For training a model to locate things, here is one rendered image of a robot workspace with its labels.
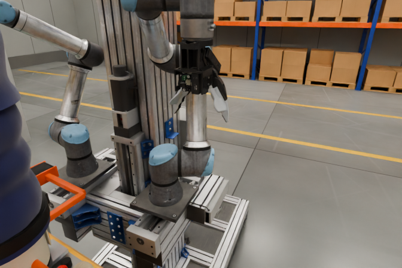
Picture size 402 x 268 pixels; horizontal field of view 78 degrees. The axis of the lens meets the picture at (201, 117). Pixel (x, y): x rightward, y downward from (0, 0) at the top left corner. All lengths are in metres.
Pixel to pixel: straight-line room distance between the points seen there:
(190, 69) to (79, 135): 0.85
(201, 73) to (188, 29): 0.10
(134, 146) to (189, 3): 0.80
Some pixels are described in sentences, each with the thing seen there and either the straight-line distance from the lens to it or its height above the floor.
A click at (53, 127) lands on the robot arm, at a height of 1.25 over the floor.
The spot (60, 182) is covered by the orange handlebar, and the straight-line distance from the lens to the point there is 1.11.
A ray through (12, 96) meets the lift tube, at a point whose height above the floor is 1.61.
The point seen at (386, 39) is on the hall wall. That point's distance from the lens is 8.85.
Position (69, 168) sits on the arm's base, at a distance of 1.39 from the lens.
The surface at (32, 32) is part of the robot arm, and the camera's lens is 1.20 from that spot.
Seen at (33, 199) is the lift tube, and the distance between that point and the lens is 0.74.
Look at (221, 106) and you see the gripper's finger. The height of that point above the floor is 1.57.
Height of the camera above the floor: 1.77
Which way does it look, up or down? 22 degrees down
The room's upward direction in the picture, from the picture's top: straight up
